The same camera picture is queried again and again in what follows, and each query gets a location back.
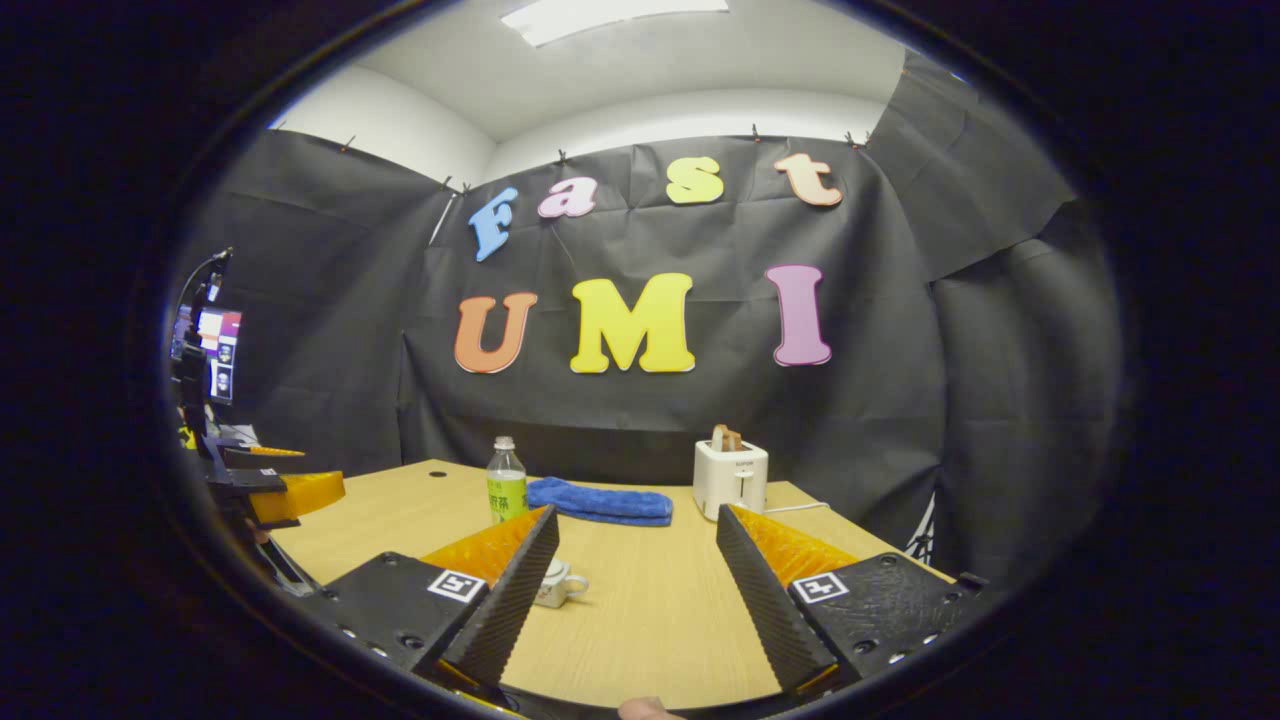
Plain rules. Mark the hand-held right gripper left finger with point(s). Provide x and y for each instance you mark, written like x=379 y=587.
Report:
x=510 y=600

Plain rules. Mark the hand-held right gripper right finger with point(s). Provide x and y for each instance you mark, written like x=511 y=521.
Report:
x=765 y=610

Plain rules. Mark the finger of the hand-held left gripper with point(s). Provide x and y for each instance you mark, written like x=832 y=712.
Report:
x=300 y=495
x=260 y=460

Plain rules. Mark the white ceramic teacup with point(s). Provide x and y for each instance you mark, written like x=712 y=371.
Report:
x=555 y=590

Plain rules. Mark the white teacup lid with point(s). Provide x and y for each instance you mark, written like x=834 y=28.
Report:
x=556 y=566

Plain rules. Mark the green label water bottle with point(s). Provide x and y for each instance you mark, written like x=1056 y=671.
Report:
x=506 y=490

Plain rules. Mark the computer monitor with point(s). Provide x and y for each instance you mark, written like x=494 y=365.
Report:
x=222 y=350

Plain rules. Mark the blue folded towel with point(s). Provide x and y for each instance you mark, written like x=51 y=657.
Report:
x=600 y=502

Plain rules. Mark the white toaster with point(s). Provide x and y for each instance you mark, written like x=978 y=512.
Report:
x=730 y=480

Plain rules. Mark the toasted bread slice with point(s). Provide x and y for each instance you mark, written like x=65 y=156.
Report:
x=726 y=438

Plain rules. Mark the black backdrop cloth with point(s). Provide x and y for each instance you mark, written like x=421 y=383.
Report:
x=880 y=380

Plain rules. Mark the thin white rod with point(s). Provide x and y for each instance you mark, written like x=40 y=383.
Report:
x=444 y=220

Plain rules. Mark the ceiling light panel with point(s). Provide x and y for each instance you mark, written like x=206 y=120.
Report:
x=610 y=18

